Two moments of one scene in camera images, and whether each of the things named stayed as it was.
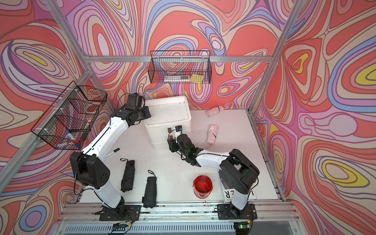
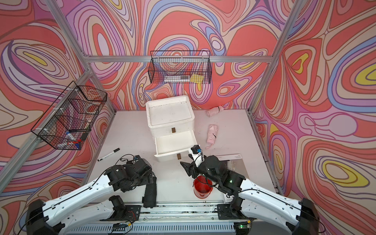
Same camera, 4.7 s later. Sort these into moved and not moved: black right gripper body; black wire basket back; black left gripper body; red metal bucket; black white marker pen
Moved: black left gripper body; black right gripper body
Not moved: red metal bucket; black white marker pen; black wire basket back
